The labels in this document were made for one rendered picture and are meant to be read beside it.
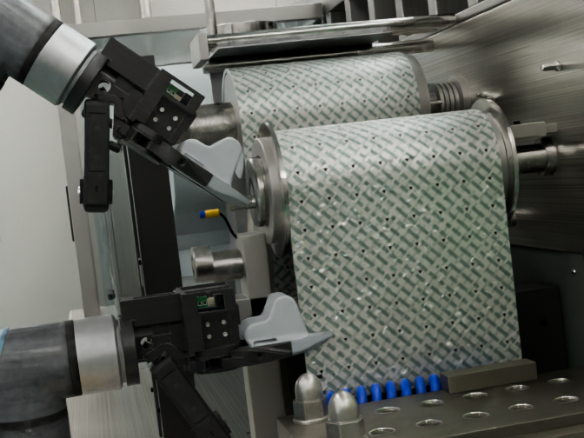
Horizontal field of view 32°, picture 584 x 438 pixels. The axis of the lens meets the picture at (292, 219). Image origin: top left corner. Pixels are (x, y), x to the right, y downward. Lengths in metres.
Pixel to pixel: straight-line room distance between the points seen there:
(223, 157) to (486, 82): 0.43
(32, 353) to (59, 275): 5.61
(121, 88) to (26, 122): 5.56
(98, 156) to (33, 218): 5.56
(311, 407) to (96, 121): 0.35
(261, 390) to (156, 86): 0.35
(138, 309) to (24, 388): 0.13
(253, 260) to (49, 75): 0.29
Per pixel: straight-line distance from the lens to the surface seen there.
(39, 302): 6.61
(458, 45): 1.41
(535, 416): 0.93
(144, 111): 1.02
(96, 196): 1.02
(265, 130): 1.07
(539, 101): 1.20
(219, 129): 1.30
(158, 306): 1.00
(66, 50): 1.02
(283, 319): 1.01
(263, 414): 1.13
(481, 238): 1.09
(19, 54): 1.02
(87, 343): 0.98
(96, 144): 1.02
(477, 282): 1.09
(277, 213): 1.03
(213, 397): 1.74
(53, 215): 6.57
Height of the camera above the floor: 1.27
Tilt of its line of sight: 3 degrees down
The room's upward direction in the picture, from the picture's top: 7 degrees counter-clockwise
